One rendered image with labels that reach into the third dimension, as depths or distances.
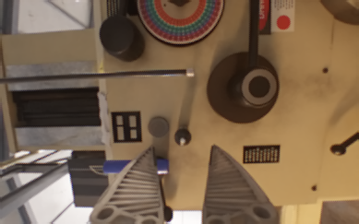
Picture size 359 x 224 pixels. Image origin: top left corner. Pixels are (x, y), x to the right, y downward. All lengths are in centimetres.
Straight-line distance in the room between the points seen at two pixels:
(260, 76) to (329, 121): 24
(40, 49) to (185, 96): 126
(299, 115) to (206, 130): 21
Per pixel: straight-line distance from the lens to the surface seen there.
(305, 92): 40
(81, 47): 124
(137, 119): 32
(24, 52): 153
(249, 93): 25
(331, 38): 45
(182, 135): 24
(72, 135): 129
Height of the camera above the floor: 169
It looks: 2 degrees up
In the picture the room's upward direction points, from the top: 92 degrees counter-clockwise
